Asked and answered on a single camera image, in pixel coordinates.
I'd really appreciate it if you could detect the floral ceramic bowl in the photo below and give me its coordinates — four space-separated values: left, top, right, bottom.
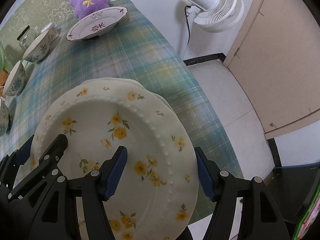
0 99 11 137
3 60 25 96
22 30 51 63

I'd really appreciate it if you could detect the round yellow flower plate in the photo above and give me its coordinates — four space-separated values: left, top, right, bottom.
30 80 199 239

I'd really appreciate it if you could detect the scalloped yellow flower plate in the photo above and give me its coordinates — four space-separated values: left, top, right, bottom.
75 77 178 119

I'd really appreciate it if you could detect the red pattern white plate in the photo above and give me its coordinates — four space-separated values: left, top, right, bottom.
66 7 128 41

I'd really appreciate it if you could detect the green desk fan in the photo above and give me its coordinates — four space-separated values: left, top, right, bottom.
0 42 7 70

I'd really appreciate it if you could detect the glass jar black lid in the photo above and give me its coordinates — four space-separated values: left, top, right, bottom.
17 25 32 51

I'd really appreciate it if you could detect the cotton swab container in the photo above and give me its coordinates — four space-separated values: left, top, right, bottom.
46 23 59 42

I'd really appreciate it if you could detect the plaid green tablecloth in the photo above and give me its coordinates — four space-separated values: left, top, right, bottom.
1 0 243 177

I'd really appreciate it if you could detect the beige door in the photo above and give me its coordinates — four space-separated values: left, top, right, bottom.
225 0 319 139

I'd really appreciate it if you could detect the white standing fan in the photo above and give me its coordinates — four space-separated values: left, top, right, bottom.
178 0 244 58

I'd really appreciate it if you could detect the green cartoon wall mat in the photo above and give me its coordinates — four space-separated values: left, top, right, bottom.
1 0 74 64

